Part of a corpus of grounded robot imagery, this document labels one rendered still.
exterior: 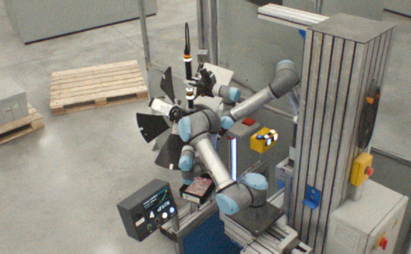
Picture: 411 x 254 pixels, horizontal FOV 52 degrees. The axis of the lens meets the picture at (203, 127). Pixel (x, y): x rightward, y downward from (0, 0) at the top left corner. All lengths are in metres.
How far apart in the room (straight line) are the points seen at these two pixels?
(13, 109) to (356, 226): 4.13
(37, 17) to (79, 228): 4.85
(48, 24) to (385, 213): 6.82
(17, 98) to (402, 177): 4.01
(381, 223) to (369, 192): 0.20
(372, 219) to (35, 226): 2.85
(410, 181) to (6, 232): 3.17
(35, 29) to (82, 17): 0.84
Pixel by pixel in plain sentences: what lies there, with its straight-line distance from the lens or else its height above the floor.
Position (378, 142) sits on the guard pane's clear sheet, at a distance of 2.90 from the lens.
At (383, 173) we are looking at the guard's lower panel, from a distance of 2.99.
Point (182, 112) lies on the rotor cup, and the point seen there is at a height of 1.24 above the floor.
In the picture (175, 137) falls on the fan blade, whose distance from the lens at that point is 2.74.
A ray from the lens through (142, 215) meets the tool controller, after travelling 2.06.
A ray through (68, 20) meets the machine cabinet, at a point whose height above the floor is 0.28.
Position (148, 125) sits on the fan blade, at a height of 1.08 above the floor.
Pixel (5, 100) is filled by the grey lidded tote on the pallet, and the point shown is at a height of 0.44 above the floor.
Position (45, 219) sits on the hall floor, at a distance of 4.01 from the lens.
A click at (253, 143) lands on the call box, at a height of 1.03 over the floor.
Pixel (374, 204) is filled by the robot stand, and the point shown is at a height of 1.23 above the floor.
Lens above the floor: 2.61
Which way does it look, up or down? 33 degrees down
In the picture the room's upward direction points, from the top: 3 degrees counter-clockwise
